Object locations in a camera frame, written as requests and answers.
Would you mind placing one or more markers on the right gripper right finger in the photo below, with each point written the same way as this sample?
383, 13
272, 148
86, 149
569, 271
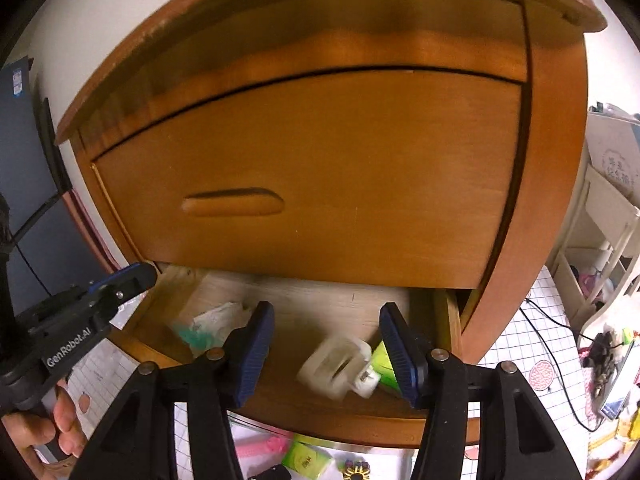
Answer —
434, 381

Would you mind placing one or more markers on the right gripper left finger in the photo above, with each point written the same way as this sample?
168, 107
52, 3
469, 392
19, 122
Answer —
222, 381

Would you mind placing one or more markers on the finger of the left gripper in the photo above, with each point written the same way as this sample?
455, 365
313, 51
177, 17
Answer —
122, 286

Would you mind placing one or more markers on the yellow black flower toy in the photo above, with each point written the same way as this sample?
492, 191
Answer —
354, 468

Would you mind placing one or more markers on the pink knitted toy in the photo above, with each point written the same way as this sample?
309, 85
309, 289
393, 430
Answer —
273, 445

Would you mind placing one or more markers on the green tissue pack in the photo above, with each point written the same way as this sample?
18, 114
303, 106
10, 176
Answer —
306, 461

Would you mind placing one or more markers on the left human hand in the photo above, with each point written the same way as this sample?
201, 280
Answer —
28, 430

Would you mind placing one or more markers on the crumpled plastic bag in drawer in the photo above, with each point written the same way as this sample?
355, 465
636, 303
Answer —
211, 328

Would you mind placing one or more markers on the green box in drawer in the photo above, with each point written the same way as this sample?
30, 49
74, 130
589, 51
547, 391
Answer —
380, 362

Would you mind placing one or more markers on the dark blue cabinet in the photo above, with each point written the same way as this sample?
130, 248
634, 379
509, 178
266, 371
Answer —
49, 254

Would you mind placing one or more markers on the white plastic hair claw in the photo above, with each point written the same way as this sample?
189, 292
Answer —
341, 364

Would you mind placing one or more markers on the lower wooden drawer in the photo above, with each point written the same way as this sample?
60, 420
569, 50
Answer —
306, 313

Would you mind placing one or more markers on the wooden drawer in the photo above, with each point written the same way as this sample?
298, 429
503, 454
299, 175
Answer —
306, 313
388, 178

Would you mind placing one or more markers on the white grid fruit mat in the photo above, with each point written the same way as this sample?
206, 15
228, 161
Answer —
535, 339

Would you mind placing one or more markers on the white shelf rack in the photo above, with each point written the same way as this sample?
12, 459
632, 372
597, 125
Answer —
595, 264

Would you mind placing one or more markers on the upper wooden drawer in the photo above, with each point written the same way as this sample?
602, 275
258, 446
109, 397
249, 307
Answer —
388, 178

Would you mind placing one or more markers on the wooden nightstand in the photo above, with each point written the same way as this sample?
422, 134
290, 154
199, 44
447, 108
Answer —
193, 52

